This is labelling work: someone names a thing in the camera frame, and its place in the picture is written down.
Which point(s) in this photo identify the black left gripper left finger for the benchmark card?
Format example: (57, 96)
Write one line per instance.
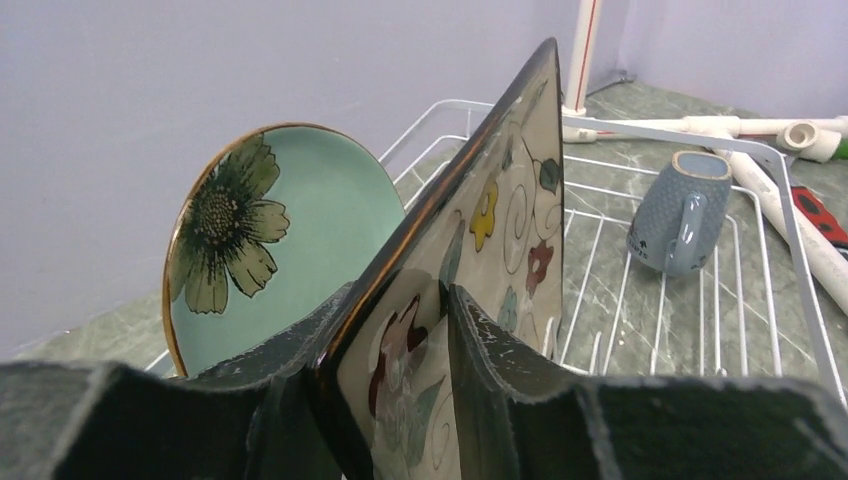
(247, 417)

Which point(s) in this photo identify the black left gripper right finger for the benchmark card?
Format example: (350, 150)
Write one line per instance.
(518, 415)

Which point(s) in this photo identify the brown rectangular floral plate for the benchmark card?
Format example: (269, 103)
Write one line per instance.
(394, 392)

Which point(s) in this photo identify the teal flower ceramic plate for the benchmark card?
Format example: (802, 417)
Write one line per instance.
(278, 221)

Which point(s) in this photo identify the grey dotted ceramic mug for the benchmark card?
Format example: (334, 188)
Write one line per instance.
(679, 220)

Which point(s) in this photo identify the white diagonal PVC pipe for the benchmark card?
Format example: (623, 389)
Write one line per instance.
(575, 90)

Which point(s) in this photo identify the green pipe fitting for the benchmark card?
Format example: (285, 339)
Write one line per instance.
(841, 151)

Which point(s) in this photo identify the white wire dish rack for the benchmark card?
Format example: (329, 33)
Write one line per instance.
(611, 247)

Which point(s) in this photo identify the white PVC pipe frame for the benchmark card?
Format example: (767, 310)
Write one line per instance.
(755, 166)

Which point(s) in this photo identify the red handled adjustable wrench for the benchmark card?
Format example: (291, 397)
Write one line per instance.
(815, 211)

